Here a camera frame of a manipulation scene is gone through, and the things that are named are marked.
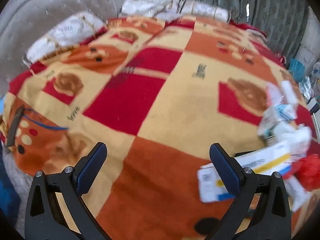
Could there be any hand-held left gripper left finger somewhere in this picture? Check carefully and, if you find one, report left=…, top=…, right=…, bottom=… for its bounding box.
left=25, top=142, right=110, bottom=240

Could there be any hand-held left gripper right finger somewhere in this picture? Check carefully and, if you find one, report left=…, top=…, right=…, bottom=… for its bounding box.
left=205, top=143, right=292, bottom=240

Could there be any white box yellow stripe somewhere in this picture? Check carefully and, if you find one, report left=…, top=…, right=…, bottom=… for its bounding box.
left=197, top=140, right=293, bottom=203

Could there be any teal white carton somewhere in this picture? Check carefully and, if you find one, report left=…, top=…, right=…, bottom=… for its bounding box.
left=259, top=103, right=298, bottom=137

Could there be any pink packet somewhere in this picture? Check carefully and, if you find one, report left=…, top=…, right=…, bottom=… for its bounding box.
left=265, top=82, right=285, bottom=106

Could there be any white crumpled tissue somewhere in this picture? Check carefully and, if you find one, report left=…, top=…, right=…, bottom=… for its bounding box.
left=274, top=125, right=312, bottom=155

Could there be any red orange printed blanket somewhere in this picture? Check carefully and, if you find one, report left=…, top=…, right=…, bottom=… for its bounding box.
left=0, top=15, right=314, bottom=240

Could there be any red mesh ball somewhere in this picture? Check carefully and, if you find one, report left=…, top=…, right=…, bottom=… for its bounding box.
left=298, top=154, right=320, bottom=193

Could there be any white tube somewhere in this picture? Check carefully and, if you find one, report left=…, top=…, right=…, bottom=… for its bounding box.
left=281, top=80, right=299, bottom=105

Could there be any teal shopping bag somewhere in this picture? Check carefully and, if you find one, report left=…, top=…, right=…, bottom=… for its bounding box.
left=289, top=59, right=305, bottom=81

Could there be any red cloth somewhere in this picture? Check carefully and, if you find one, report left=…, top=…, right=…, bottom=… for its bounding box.
left=229, top=20, right=268, bottom=38

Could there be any white crumpled cushion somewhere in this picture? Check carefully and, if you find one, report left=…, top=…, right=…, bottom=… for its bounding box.
left=121, top=0, right=175, bottom=18

